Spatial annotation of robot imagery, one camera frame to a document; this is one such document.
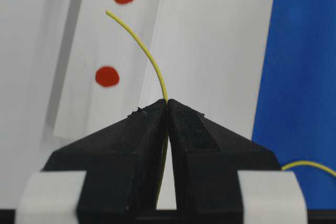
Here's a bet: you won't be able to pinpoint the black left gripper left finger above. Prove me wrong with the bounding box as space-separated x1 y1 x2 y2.
43 99 166 214

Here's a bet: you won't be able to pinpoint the white foam board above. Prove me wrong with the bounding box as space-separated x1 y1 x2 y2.
1 0 273 209

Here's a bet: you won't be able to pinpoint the white strip with red dots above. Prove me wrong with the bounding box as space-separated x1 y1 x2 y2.
54 0 160 140

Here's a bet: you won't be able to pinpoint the blue table cloth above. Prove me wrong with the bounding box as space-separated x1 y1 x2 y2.
251 0 336 210

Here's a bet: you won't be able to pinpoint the yellow solder wire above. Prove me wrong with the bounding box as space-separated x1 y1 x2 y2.
105 10 336 209

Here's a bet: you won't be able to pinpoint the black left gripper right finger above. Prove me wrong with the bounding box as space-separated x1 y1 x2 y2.
167 99 280 214

